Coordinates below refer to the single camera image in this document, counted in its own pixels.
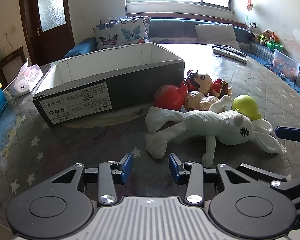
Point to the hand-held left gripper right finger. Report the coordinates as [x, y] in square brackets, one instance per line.
[173, 168]

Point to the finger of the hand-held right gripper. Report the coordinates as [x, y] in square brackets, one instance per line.
[287, 132]
[262, 172]

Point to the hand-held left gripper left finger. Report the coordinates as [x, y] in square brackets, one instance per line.
[126, 167]

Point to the green round toy figure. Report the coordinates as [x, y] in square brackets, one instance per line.
[245, 105]

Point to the white plush rabbit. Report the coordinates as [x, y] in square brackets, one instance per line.
[215, 125]

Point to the red round toy figure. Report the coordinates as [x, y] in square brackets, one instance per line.
[167, 97]

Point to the tan doll figure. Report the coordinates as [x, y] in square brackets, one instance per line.
[197, 100]

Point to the black white cardboard box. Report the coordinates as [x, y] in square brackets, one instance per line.
[77, 97]

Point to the doll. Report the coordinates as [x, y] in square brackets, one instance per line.
[202, 80]

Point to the grey quilted desktop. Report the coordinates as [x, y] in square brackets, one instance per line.
[102, 142]

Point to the clear plastic storage bin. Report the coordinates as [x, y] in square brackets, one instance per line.
[287, 62]

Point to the green plastic basin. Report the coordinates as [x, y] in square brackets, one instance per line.
[275, 46]

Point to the white remote control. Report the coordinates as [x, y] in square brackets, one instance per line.
[231, 55]

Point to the black remote control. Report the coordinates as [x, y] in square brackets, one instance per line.
[230, 49]

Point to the black white cow plush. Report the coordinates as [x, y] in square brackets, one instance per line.
[252, 28]

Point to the plain white pillow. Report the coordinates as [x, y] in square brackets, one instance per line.
[215, 35]

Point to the pink white tissue pack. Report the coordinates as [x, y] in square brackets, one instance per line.
[27, 80]

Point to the colourful pinwheel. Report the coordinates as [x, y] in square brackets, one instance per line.
[249, 5]

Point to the butterfly print pillow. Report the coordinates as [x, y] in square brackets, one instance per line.
[120, 33]
[140, 18]

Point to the blue sofa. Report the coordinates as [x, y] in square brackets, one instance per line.
[170, 27]

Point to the dark wooden glass door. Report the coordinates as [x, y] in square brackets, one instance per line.
[52, 42]

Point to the dark wooden cabinet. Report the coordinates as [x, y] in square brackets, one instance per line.
[12, 57]

